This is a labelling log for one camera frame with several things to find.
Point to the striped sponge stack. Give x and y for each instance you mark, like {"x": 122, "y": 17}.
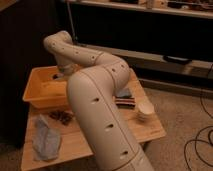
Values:
{"x": 125, "y": 98}

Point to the orange plastic tray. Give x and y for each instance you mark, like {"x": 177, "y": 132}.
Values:
{"x": 43, "y": 91}

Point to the wooden table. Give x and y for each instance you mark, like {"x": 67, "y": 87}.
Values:
{"x": 74, "y": 145}

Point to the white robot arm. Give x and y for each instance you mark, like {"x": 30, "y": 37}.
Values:
{"x": 93, "y": 79}

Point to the white small bowl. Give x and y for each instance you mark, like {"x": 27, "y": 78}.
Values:
{"x": 145, "y": 110}

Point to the blue grey cloth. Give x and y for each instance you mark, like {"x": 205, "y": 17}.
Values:
{"x": 46, "y": 142}

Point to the grey metal shelf rail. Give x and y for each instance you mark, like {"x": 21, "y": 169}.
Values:
{"x": 149, "y": 61}

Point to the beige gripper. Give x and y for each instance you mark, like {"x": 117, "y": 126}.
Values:
{"x": 67, "y": 70}

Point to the black remote on shelf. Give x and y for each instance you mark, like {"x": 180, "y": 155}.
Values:
{"x": 177, "y": 61}

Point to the dark grape bunch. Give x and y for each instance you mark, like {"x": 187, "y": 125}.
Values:
{"x": 64, "y": 117}

